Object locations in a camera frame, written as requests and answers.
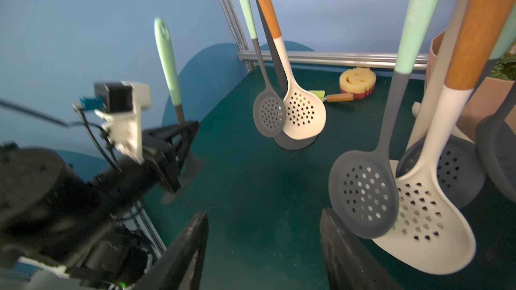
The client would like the dark grey utensil rack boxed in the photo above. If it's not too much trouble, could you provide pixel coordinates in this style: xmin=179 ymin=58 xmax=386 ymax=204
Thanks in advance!
xmin=255 ymin=0 xmax=317 ymax=151

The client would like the grey skimmer mint handle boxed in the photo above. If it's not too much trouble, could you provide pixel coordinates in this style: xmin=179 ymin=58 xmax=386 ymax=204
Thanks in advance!
xmin=329 ymin=0 xmax=439 ymax=239
xmin=396 ymin=3 xmax=516 ymax=210
xmin=231 ymin=0 xmax=288 ymax=138

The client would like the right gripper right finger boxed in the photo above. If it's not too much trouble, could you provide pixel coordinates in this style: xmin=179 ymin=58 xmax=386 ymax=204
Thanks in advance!
xmin=320 ymin=208 xmax=403 ymax=289

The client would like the cream skimmer mint handle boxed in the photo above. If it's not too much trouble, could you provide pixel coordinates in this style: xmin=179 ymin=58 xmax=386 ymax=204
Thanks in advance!
xmin=476 ymin=86 xmax=515 ymax=202

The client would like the cream utensil rack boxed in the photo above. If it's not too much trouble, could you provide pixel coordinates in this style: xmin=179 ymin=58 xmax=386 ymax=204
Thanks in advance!
xmin=391 ymin=0 xmax=468 ymax=177

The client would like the cream skimmer wooden handle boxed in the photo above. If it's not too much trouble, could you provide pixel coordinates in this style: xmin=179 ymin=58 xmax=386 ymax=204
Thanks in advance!
xmin=258 ymin=0 xmax=327 ymax=140
xmin=370 ymin=0 xmax=516 ymax=276

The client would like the small green trowel wooden handle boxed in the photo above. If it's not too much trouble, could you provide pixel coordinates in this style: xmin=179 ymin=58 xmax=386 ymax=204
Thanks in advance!
xmin=310 ymin=91 xmax=356 ymax=103

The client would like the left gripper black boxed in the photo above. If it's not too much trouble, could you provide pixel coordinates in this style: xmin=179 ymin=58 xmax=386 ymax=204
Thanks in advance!
xmin=138 ymin=120 xmax=200 ymax=195

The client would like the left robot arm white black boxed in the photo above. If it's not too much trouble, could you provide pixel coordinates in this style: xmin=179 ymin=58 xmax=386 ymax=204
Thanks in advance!
xmin=1 ymin=121 xmax=209 ymax=289

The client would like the grey skimmer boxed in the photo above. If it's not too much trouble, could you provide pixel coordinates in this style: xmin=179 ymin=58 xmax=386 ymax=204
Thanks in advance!
xmin=154 ymin=17 xmax=205 ymax=188

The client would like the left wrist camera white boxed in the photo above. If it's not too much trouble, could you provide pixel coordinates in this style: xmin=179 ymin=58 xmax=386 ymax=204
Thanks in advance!
xmin=80 ymin=81 xmax=151 ymax=164

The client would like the pink pot with flowers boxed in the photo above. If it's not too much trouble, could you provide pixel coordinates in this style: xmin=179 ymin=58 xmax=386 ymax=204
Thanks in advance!
xmin=425 ymin=30 xmax=515 ymax=142

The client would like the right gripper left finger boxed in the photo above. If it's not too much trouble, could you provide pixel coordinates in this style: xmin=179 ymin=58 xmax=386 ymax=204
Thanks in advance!
xmin=133 ymin=211 xmax=209 ymax=290

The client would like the yellow smiley sponge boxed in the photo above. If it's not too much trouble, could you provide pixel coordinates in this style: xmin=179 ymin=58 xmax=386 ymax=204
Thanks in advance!
xmin=339 ymin=67 xmax=377 ymax=99

